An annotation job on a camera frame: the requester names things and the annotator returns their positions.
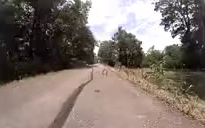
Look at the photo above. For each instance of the dry leaf-strewn verge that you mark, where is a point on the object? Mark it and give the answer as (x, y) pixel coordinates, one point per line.
(176, 100)

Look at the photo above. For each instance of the green grass field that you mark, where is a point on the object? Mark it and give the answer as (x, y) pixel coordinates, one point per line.
(197, 83)

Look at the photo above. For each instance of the row of tall trees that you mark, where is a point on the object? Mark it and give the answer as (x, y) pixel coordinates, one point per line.
(127, 50)

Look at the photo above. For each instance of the pale worn asphalt road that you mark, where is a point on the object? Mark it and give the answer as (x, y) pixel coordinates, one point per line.
(106, 100)

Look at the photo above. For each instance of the dense wood of trees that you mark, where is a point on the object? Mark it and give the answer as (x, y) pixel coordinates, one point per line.
(36, 36)

